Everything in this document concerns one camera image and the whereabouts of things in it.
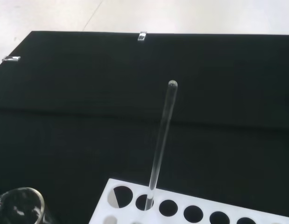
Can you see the white test tube rack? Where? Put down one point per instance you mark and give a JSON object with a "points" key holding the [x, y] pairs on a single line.
{"points": [[181, 198]]}

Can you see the black bench cloth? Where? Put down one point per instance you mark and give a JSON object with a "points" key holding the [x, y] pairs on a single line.
{"points": [[76, 105]]}

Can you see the clear glass beaker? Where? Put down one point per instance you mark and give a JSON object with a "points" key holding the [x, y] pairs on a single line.
{"points": [[41, 203]]}

